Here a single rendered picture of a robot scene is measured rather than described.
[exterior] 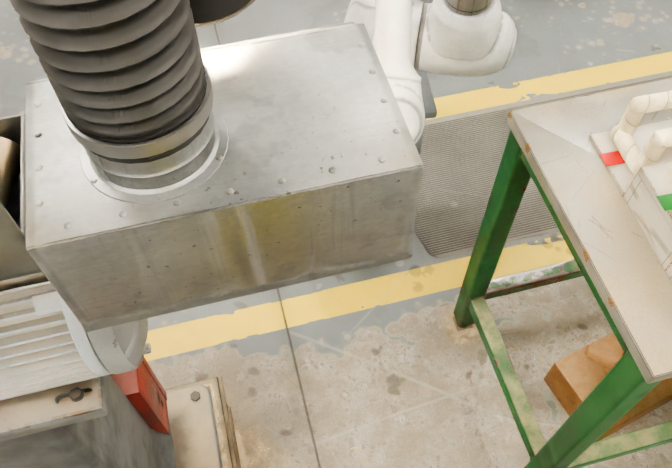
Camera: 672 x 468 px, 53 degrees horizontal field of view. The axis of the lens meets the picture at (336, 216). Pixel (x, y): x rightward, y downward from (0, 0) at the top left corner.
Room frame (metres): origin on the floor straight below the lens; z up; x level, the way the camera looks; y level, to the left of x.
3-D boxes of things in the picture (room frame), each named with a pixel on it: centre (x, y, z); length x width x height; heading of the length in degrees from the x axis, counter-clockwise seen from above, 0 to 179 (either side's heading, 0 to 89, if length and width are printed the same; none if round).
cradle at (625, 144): (0.81, -0.55, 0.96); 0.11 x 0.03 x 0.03; 13
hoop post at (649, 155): (0.77, -0.57, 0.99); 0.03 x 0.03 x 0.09
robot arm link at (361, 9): (1.27, -0.11, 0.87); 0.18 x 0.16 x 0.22; 79
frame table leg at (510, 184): (0.91, -0.39, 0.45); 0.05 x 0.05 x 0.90; 14
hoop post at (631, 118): (0.85, -0.55, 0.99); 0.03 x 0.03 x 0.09
